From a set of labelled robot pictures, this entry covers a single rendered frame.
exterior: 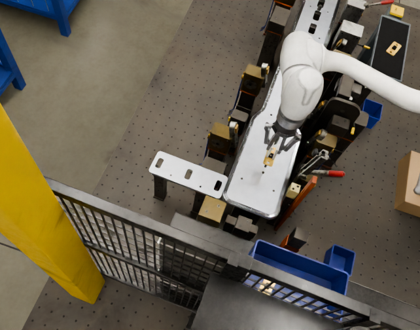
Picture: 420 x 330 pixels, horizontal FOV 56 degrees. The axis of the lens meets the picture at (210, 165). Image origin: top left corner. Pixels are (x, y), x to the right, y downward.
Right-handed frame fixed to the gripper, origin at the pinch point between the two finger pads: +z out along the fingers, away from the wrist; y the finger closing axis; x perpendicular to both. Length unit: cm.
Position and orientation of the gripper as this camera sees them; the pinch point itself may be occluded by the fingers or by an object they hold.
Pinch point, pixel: (273, 150)
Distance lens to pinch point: 146.2
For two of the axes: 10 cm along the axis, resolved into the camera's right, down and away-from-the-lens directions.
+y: -9.3, -3.5, 0.7
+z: -1.1, 4.7, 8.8
